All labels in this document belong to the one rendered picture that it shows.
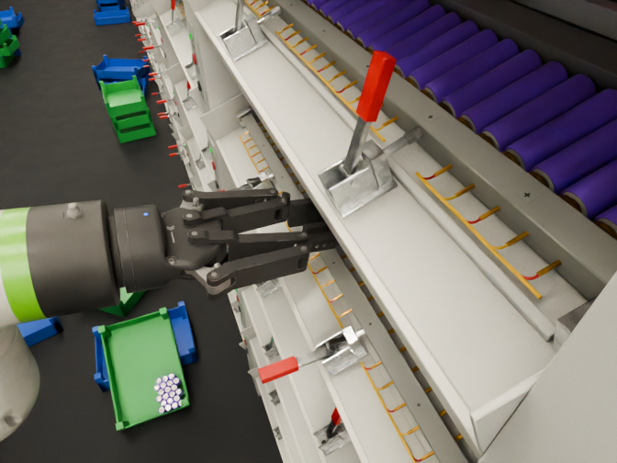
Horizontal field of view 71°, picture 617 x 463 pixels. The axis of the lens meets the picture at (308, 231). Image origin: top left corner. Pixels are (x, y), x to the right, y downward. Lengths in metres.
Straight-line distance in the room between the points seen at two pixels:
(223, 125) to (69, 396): 1.11
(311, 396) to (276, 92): 0.41
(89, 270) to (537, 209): 0.30
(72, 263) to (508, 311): 0.30
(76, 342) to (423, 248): 1.55
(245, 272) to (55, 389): 1.31
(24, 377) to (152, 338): 1.03
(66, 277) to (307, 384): 0.38
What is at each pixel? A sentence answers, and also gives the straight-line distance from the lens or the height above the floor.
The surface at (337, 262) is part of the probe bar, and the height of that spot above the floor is 0.95.
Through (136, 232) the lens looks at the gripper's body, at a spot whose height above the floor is 1.05.
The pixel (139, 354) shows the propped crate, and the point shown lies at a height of 0.09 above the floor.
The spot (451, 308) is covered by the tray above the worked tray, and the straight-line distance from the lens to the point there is 0.23.
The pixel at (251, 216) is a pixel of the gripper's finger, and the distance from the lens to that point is 0.43.
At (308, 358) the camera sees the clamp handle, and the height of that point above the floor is 0.93.
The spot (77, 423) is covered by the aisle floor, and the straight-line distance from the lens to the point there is 1.55.
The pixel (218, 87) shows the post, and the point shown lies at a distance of 0.71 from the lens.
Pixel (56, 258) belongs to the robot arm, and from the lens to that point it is 0.37.
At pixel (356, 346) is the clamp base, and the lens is 0.41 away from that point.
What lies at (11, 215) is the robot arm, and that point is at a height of 1.07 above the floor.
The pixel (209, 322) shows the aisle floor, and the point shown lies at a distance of 1.61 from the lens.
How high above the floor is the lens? 1.29
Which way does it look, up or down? 43 degrees down
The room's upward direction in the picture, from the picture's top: straight up
